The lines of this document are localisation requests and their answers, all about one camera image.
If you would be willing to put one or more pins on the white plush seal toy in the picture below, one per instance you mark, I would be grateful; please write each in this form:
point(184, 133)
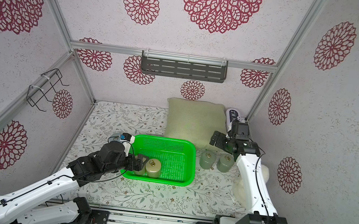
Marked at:
point(239, 187)

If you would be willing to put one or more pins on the green linen cushion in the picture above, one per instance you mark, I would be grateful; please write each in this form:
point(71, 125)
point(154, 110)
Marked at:
point(195, 121)

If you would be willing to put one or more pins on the black wire wall rack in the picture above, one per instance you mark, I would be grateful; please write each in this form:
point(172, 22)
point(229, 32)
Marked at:
point(37, 93)

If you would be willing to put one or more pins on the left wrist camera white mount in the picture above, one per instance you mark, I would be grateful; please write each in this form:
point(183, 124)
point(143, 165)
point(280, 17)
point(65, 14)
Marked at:
point(127, 141)

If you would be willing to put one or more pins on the green plastic perforated basket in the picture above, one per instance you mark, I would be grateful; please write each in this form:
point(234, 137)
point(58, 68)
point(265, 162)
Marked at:
point(177, 158)

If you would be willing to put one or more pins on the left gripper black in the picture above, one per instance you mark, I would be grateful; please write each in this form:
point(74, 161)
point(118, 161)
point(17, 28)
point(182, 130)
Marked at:
point(139, 163)

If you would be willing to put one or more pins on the blue-grey tea canister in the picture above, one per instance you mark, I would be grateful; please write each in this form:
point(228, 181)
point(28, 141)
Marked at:
point(116, 137)

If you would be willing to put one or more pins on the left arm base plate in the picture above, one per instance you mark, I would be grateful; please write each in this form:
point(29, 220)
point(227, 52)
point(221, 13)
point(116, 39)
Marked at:
point(98, 217)

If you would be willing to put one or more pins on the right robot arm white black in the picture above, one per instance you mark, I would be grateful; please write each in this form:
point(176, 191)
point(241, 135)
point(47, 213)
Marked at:
point(247, 155)

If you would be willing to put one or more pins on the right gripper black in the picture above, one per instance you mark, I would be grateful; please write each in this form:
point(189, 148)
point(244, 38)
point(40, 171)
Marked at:
point(217, 140)

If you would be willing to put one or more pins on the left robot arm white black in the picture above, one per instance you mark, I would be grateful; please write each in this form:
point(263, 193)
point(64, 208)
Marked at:
point(23, 206)

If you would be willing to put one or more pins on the grey metal wall shelf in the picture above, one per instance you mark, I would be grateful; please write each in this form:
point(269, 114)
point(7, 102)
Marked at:
point(183, 67)

